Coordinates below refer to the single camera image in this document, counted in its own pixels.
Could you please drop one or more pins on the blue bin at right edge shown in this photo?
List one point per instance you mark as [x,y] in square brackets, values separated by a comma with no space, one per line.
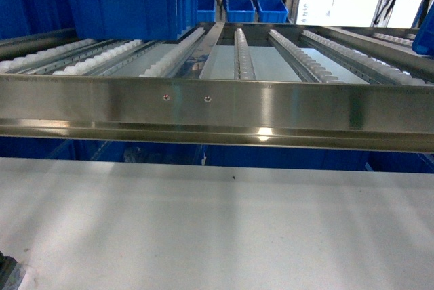
[423,43]

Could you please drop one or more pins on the blue bin under shelf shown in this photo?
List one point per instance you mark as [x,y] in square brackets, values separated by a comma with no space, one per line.
[103,150]
[322,159]

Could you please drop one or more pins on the small blue background bin middle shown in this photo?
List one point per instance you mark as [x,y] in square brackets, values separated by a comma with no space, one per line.
[239,11]

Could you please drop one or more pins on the small blue background bin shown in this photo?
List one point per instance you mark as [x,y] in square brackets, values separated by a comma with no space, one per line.
[239,11]
[206,11]
[271,11]

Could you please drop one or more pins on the stainless steel roller shelf rack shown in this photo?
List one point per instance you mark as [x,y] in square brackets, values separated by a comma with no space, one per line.
[307,115]

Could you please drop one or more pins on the blue bin under shelf left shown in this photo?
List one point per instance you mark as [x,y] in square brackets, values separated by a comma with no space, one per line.
[103,150]

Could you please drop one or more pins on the small blue background bin right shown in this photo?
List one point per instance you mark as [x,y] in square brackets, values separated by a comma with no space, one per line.
[271,11]

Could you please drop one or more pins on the small blue background bin left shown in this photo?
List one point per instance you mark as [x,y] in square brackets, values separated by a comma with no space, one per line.
[206,11]

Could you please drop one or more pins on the large blue bin on rollers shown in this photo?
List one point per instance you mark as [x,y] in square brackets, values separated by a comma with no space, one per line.
[100,19]

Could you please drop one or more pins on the blue bin under shelf right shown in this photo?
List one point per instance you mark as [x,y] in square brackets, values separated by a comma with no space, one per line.
[322,159]

